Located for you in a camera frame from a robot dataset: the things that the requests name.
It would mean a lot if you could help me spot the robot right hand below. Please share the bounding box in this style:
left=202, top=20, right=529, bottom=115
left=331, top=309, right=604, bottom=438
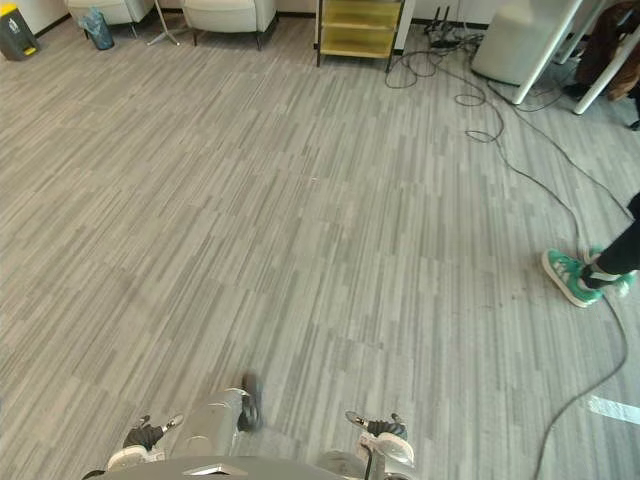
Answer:
left=344, top=409, right=409, bottom=441

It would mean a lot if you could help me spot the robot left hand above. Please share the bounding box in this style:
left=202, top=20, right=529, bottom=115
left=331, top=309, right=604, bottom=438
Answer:
left=121, top=412, right=185, bottom=451

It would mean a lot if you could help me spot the robot silver right leg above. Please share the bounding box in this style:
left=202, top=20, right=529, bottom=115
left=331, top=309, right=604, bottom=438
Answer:
left=318, top=449, right=369, bottom=480

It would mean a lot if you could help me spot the robot silver leg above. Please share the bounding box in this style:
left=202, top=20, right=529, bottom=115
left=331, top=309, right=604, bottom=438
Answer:
left=318, top=449, right=369, bottom=480
left=182, top=387, right=251, bottom=457

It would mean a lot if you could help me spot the robot silver left leg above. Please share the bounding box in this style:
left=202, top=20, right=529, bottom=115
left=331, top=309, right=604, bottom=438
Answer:
left=182, top=387, right=251, bottom=457

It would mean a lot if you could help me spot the robot grey torso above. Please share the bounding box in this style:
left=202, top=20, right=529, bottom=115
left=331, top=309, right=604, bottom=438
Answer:
left=81, top=454, right=351, bottom=480

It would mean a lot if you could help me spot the robot dark left foot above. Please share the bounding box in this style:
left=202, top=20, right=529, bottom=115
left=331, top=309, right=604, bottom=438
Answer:
left=236, top=372, right=266, bottom=434

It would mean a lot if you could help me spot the white floor tape strip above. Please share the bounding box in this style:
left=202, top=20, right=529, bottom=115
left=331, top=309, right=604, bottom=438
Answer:
left=588, top=394, right=640, bottom=427

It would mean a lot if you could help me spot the green sneaker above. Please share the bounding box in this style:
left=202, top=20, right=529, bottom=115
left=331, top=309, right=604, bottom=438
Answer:
left=582, top=245, right=640, bottom=297
left=541, top=247, right=605, bottom=309

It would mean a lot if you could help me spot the person's leg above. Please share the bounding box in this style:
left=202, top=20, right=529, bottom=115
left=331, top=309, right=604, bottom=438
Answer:
left=581, top=192, right=640, bottom=291

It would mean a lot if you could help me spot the metal floor stand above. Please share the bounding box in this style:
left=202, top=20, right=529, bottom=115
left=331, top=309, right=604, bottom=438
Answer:
left=146, top=0, right=194, bottom=48

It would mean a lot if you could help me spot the black router with antennas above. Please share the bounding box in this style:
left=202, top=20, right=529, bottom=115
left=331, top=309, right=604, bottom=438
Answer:
left=424, top=5, right=462, bottom=50

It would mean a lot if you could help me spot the bin with blue plastic bag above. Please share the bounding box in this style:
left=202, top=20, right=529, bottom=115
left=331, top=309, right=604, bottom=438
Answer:
left=76, top=6, right=117, bottom=52

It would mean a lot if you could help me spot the white table leg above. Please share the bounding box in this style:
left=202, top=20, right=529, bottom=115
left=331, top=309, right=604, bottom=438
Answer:
left=572, top=27, right=640, bottom=117
left=511, top=0, right=600, bottom=107

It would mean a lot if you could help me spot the grey pedal bin yellow lid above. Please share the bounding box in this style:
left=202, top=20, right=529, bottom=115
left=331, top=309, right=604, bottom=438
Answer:
left=0, top=1, right=42, bottom=63

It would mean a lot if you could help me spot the white armchair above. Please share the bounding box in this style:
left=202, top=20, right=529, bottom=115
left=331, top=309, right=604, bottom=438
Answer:
left=66, top=0, right=157, bottom=39
left=181, top=0, right=279, bottom=52

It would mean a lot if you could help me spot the brown coat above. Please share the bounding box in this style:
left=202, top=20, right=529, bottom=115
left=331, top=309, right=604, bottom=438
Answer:
left=573, top=0, right=640, bottom=103

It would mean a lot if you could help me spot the long black floor cable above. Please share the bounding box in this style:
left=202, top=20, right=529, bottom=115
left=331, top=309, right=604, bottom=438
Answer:
left=465, top=128, right=629, bottom=480

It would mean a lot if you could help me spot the coiled black cable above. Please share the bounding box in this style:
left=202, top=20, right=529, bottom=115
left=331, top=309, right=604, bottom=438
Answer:
left=383, top=47, right=504, bottom=109

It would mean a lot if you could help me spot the yellow shelf cart black frame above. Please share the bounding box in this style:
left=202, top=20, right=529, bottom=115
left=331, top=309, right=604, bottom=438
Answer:
left=314, top=0, right=407, bottom=75

